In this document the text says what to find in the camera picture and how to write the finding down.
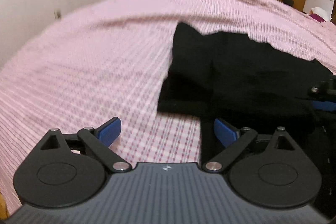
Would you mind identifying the black garment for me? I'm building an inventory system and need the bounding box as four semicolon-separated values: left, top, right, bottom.
157;23;335;217

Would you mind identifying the pink checkered bed cover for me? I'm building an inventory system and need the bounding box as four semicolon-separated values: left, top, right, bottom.
1;0;335;213

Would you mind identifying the black object by wardrobe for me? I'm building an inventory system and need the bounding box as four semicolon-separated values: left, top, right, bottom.
282;0;294;7

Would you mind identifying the wall power socket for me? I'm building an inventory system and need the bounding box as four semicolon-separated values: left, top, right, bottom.
54;10;62;20

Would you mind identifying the white and purple plush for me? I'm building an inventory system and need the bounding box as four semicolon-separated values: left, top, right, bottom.
309;7;330;22

